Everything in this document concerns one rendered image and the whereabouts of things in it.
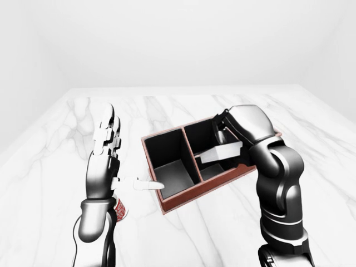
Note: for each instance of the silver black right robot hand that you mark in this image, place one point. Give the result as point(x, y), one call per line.
point(253, 122)

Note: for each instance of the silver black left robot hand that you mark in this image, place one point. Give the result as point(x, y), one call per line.
point(98, 178)

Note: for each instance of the white grey book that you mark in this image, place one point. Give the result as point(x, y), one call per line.
point(219, 152)

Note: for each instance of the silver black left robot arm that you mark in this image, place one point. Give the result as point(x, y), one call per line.
point(93, 222)

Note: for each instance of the red-brown desk caddy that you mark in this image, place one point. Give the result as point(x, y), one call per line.
point(183, 200)

